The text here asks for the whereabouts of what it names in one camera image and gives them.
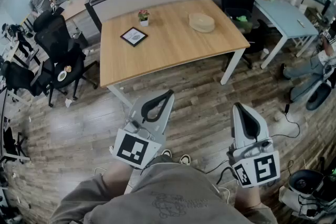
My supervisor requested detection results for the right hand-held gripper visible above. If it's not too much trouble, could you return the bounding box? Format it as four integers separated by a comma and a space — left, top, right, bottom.
227, 102, 281, 189

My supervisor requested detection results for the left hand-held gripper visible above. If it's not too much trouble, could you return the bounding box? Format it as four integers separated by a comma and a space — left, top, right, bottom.
112, 89, 176, 170

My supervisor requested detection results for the person's left forearm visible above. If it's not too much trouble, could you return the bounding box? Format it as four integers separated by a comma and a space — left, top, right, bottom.
101, 159, 135, 202

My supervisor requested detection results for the person's right forearm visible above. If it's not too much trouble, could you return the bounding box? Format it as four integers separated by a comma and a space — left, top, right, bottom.
234, 184, 262, 211

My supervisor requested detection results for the person's right shoe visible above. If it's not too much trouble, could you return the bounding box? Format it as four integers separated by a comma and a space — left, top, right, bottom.
179, 154, 192, 166

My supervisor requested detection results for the wooden table with white legs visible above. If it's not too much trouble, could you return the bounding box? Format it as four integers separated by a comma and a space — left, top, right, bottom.
99, 0, 251, 109

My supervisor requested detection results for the grey round chair base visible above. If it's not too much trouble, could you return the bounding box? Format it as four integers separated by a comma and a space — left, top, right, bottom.
305, 82, 333, 111

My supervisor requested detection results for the white and black device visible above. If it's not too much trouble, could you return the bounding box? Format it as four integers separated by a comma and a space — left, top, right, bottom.
278, 168, 336, 221

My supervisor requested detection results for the black framed picture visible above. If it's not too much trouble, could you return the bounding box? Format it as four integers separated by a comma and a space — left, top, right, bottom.
120, 26, 149, 48

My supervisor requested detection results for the person's grey-brown shirt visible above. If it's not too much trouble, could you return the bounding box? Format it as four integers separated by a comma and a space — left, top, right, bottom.
49, 162, 279, 224

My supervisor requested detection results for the potted pink flower plant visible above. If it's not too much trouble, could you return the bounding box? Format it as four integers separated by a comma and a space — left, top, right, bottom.
138, 9, 150, 27

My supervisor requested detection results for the light blue table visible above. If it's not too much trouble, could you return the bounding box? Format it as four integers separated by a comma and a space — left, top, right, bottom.
254, 0, 320, 69

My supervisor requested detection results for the black office chair with plate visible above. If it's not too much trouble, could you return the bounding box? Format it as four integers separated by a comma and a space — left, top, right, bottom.
32, 10, 99, 108

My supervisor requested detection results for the black cable with adapter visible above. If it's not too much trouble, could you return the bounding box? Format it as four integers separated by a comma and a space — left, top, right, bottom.
270, 103, 301, 139

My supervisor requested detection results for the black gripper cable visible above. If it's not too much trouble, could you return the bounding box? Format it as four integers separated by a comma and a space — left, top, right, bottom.
204, 159, 238, 186

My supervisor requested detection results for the white cable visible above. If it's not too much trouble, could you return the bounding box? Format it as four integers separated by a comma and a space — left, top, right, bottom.
93, 166, 108, 177

